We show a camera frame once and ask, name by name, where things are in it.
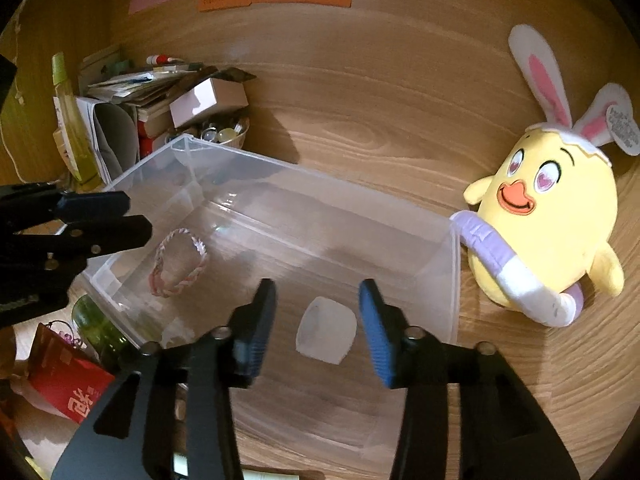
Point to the yellow chick plush bunny ears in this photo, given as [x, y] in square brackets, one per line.
[550, 220]

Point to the white bowl of marbles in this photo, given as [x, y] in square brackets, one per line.
[220, 132]

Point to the yellow green spray bottle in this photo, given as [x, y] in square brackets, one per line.
[70, 125]

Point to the green glass bottle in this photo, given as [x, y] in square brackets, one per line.
[95, 320]

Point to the clear plastic storage bin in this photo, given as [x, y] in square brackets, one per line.
[310, 220]

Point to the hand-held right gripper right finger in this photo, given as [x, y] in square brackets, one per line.
[375, 335]

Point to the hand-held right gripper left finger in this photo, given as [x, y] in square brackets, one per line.
[257, 332]

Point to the red book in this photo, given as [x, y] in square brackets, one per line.
[147, 145]

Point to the translucent white cube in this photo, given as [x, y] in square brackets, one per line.
[325, 332]

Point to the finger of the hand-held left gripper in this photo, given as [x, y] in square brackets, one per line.
[120, 235]
[95, 206]

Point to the red white pen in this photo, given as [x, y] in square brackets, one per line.
[162, 60]

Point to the red paper packet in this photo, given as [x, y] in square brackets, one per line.
[65, 385]

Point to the small white cardboard box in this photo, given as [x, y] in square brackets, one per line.
[210, 97]

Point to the folded white paper booklets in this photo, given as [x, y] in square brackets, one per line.
[112, 132]

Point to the stack of books and papers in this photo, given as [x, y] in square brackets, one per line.
[125, 85]

